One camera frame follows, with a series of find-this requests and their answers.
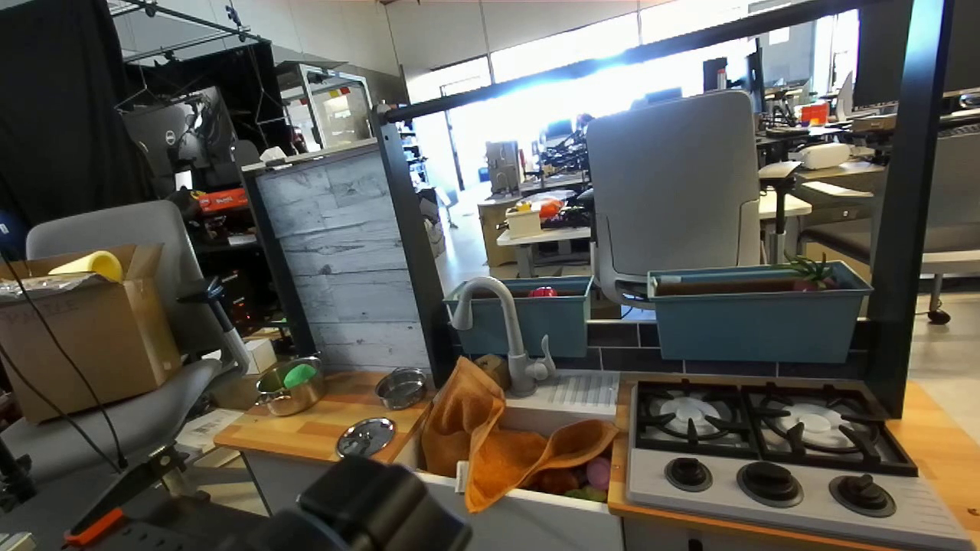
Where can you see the small steel pot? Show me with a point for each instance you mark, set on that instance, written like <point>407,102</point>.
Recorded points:
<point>401,389</point>

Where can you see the orange towel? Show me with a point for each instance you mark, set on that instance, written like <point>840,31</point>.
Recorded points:
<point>465,425</point>

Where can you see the steel pot lid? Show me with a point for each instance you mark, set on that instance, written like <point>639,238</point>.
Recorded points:
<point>364,434</point>

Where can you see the large steel pot with toys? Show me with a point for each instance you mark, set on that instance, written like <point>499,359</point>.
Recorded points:
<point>284,389</point>

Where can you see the left teal planter box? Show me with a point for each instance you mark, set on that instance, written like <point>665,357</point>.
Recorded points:
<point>549,309</point>

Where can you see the teal planter box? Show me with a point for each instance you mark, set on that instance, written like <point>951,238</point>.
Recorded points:
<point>549,309</point>
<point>756,312</point>

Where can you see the grey wood backsplash panel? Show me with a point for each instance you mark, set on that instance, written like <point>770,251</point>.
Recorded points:
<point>339,233</point>

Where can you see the white chair back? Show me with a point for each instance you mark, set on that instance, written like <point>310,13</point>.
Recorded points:
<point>674,187</point>

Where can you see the pink toy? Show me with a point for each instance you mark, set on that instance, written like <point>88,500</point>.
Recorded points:
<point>598,471</point>

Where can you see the white sink basin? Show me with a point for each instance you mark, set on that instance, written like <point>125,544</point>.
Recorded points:
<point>551,513</point>

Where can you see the right teal planter box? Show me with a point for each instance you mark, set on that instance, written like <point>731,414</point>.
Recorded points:
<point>756,312</point>

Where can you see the toy stove top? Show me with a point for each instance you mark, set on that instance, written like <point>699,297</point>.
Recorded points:
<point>811,461</point>

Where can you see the cardboard box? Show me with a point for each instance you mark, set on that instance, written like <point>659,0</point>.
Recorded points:
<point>84,329</point>

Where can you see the grey office chair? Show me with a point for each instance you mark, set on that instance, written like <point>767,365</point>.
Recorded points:
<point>88,448</point>

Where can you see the black camera mount foreground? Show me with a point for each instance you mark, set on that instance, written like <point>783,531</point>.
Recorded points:
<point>354,505</point>

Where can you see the black frame rod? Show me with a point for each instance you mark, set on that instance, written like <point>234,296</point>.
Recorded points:
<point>907,191</point>

